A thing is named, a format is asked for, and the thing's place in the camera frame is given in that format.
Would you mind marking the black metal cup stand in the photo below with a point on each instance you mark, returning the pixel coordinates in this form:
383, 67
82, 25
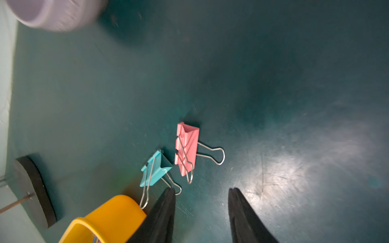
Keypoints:
35, 197

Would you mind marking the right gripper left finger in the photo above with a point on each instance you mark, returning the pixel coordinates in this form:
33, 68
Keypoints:
159, 224

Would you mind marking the yellow plastic storage box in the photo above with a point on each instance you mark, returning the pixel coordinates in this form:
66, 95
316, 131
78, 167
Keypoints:
115, 221

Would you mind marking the green table mat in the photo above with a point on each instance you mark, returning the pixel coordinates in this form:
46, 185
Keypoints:
295, 92

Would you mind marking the purple ceramic bowl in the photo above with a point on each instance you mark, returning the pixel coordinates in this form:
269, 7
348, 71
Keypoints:
57, 15

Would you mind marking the teal binder clip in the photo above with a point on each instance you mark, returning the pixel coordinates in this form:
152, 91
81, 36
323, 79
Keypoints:
156, 169

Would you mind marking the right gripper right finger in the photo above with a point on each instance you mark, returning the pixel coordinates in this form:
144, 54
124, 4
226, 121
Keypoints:
246, 226

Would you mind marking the pink binder clip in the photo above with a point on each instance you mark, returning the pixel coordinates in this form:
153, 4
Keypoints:
186, 145

